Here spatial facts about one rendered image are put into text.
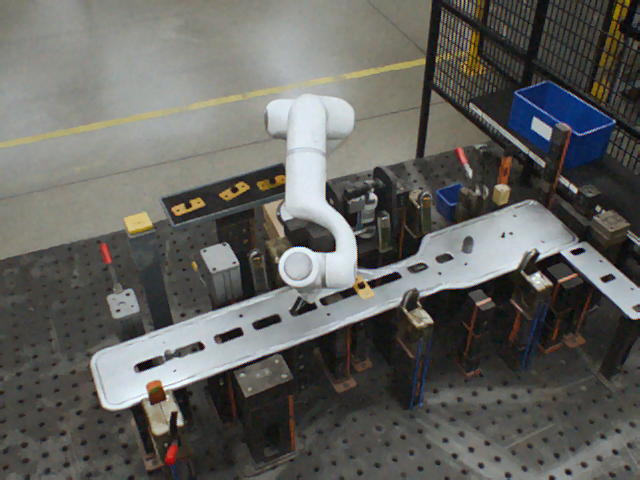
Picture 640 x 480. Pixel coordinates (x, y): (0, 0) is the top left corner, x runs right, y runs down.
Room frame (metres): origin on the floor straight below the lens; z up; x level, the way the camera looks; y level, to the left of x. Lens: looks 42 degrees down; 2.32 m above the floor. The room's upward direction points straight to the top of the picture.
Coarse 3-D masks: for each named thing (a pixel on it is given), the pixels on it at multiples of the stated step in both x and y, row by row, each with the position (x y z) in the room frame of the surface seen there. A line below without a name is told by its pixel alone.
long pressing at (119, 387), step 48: (432, 240) 1.46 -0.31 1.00; (480, 240) 1.46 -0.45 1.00; (528, 240) 1.46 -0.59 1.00; (576, 240) 1.46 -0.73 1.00; (288, 288) 1.26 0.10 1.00; (384, 288) 1.27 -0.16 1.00; (432, 288) 1.27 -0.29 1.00; (144, 336) 1.10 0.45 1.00; (192, 336) 1.10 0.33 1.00; (288, 336) 1.10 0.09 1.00; (96, 384) 0.96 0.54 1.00; (144, 384) 0.96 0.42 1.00
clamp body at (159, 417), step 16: (144, 400) 0.87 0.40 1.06; (176, 400) 0.87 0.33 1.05; (160, 416) 0.83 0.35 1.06; (176, 416) 0.84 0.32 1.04; (160, 432) 0.79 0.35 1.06; (160, 448) 0.78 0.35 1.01; (192, 448) 0.82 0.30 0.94; (160, 464) 0.78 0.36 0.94; (176, 464) 0.81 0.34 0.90; (192, 464) 0.82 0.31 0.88
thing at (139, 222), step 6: (132, 216) 1.38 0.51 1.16; (138, 216) 1.38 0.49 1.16; (144, 216) 1.38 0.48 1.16; (126, 222) 1.35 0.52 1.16; (132, 222) 1.35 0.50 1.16; (138, 222) 1.35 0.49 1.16; (144, 222) 1.35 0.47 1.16; (150, 222) 1.35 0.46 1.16; (132, 228) 1.33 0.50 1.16; (138, 228) 1.33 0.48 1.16; (144, 228) 1.33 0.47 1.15
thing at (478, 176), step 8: (480, 144) 1.63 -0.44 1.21; (480, 152) 1.61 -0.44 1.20; (488, 152) 1.59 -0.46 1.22; (472, 160) 1.62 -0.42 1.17; (480, 160) 1.62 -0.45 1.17; (472, 168) 1.61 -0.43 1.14; (480, 168) 1.61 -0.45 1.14; (472, 176) 1.61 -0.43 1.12; (480, 176) 1.61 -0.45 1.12; (472, 184) 1.60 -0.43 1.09; (480, 184) 1.61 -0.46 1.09
